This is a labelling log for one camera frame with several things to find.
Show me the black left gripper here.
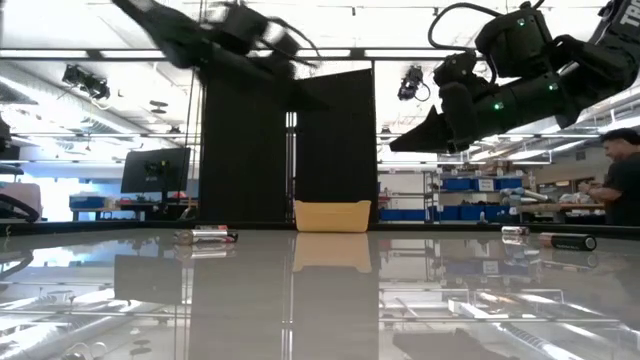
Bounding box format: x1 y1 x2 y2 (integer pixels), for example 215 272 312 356
202 3 330 112

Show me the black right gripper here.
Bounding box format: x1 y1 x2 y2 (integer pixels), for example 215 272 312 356
389 3 569 154

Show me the metal shelf rack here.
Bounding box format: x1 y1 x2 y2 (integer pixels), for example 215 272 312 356
423 169 532 224

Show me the black folding divider screen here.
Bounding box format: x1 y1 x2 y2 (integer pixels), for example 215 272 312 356
198 68 380 225

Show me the yellow plastic bin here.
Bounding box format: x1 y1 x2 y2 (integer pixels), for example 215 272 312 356
293 199 373 234

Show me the wooden workbench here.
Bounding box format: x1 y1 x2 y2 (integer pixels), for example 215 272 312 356
517 201 609 214

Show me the black background monitor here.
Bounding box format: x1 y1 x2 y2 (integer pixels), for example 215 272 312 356
119 147 192 195

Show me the white glossy work sheet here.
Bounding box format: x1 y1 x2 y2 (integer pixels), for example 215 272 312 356
0 228 640 360

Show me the person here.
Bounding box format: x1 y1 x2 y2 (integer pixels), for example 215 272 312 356
577 127 640 227

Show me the dark background desk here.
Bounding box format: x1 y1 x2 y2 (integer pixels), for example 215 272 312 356
69 198 200 222

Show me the blue storage box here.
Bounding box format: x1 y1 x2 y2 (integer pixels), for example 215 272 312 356
68 193 107 211

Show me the black overhead camera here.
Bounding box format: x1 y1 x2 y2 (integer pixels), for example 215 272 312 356
397 64 432 103

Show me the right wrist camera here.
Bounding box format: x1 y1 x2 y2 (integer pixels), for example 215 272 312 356
432 49 479 87

